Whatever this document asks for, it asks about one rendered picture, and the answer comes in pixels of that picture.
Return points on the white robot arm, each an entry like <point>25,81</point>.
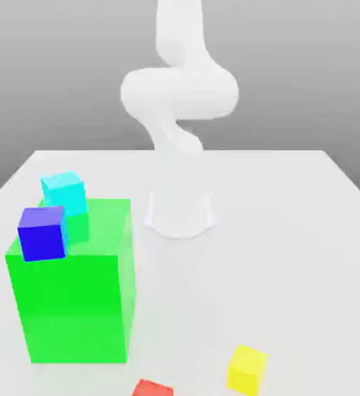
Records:
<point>179,92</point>

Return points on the small cyan cube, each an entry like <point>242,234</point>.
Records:
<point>66,193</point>

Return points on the small blue cube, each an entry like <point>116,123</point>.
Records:
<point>41,239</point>

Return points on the small yellow cube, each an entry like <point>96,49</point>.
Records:
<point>246,371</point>

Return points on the small red cube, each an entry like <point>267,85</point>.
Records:
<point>151,389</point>

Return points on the large green box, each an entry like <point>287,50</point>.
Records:
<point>71,303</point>

